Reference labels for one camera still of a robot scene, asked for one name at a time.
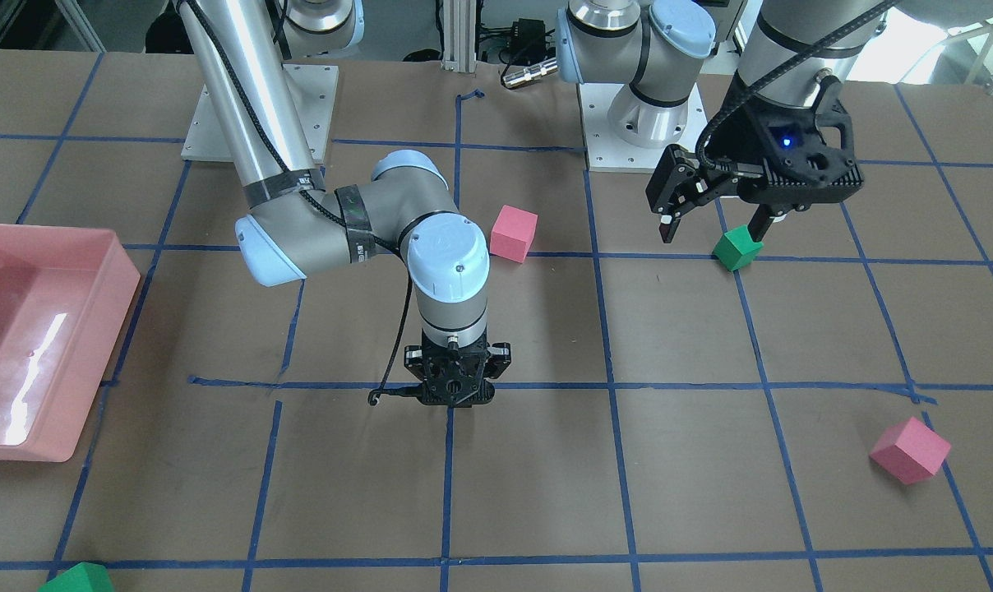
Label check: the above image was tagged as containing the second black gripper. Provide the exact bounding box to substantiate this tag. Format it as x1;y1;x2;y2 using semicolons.
644;82;865;244

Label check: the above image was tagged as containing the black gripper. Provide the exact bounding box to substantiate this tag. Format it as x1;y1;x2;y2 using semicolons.
404;340;512;408

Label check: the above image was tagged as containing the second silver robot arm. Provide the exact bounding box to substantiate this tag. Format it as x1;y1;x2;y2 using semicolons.
554;1;993;243

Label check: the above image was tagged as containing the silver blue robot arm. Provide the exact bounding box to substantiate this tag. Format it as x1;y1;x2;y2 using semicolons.
176;1;511;408

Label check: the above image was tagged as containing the pink foam cube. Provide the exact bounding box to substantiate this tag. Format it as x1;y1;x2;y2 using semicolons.
489;205;538;264
869;419;952;486

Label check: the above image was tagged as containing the pink foam cube far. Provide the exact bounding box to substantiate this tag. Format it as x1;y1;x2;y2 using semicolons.
869;419;952;486

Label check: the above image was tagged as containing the pink plastic bin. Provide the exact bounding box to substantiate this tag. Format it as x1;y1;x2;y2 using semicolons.
0;224;140;462

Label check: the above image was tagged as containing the green foam cube near bin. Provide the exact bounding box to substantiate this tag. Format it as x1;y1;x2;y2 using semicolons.
38;562;115;592

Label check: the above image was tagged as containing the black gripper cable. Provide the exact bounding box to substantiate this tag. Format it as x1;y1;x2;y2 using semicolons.
367;271;419;409

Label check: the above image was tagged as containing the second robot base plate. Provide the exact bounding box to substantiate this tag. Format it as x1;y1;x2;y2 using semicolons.
578;84;708;173

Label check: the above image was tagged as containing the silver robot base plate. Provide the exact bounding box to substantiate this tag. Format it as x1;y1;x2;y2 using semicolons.
181;64;339;165

